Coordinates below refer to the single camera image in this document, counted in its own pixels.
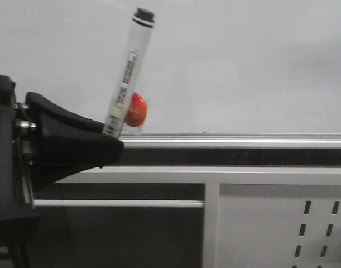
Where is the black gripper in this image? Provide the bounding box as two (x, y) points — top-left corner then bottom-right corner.
(0, 75), (124, 267)

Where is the red round magnet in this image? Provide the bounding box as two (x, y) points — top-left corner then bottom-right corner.
(125, 92), (147, 127)

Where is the white whiteboard marker pen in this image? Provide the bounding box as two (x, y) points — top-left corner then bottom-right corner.
(103, 7), (155, 139)

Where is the white horizontal bar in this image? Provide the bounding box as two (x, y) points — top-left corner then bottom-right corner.
(34, 199), (204, 208)

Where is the white perforated metal panel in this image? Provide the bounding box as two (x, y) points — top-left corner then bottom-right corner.
(216, 184), (341, 267)

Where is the white metal stand frame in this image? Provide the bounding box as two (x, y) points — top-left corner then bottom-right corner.
(60, 166), (341, 267)

